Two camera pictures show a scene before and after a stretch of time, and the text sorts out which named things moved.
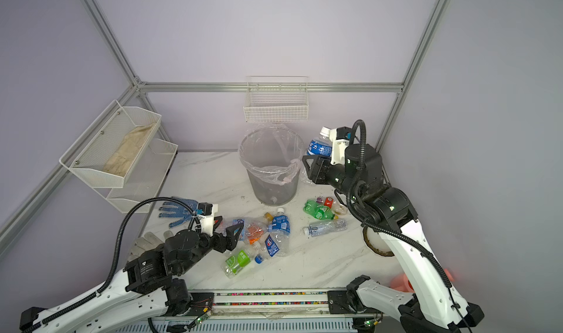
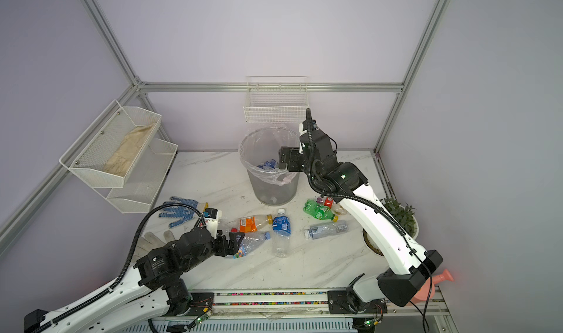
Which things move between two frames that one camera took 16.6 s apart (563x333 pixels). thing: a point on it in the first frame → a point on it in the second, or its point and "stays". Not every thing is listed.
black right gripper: x=313 y=172 → x=290 y=154
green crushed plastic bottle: x=321 y=211 stays
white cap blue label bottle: x=280 y=226 stays
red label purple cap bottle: x=327 y=201 stays
